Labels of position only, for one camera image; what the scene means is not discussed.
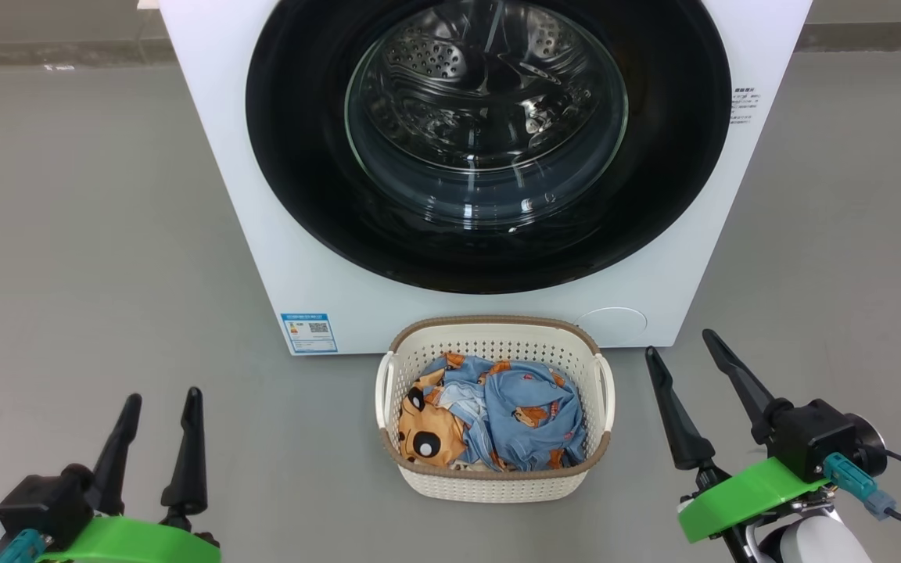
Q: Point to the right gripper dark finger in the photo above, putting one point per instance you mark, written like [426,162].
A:
[685,430]
[744,383]

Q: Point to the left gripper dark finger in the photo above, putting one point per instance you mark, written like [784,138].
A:
[187,469]
[114,469]

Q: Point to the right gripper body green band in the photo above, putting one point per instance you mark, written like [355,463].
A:
[748,493]

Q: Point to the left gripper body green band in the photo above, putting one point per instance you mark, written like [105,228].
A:
[130,543]

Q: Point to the blue bear-print garment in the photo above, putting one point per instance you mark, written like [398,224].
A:
[529,422]

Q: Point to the black round glass washer door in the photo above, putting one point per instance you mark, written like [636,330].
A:
[286,156]

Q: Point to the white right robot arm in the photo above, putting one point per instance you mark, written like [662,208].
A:
[818,543]

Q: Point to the cream perforated laundry basket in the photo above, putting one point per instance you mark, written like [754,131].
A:
[497,486]

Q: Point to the white front-load washing machine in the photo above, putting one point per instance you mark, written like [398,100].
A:
[302,274]

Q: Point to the round white filter cover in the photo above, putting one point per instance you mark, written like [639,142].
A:
[613,327]

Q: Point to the blue energy label sticker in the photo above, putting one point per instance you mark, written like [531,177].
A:
[309,333]

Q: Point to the small printed text label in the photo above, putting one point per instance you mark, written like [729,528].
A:
[746,105]

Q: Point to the steel perforated washer drum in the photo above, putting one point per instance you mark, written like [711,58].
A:
[435,62]

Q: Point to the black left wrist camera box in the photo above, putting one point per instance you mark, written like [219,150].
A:
[40,504]

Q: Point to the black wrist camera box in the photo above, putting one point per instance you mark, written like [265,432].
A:
[818,434]
[40,504]

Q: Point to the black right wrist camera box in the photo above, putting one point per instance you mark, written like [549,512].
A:
[818,434]

